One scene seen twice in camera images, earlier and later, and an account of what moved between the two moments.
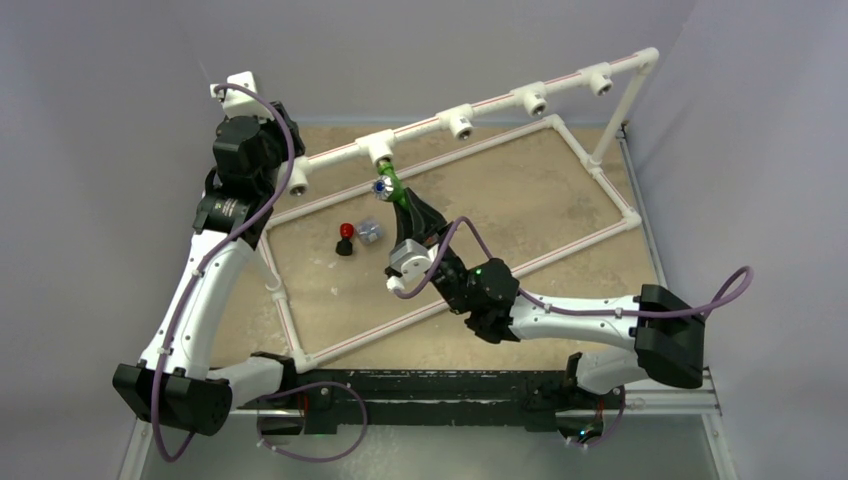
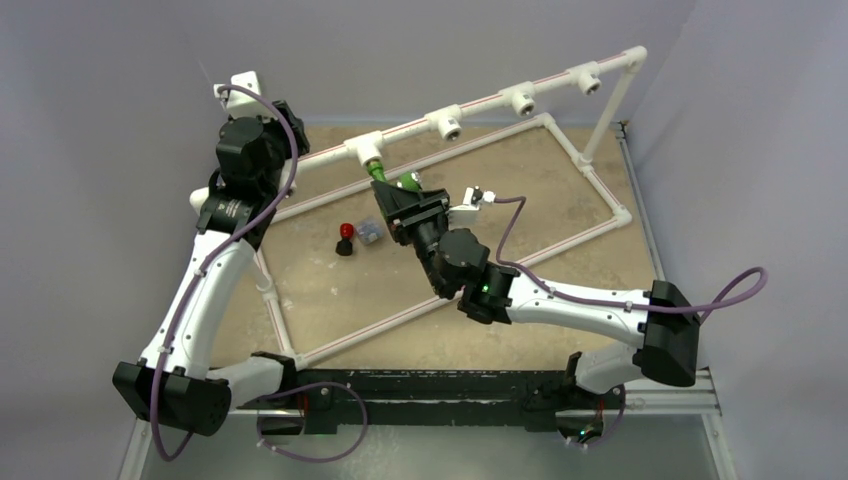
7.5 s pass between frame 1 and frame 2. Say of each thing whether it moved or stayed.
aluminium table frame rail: stayed
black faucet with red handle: stayed
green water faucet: moved
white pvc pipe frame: moved
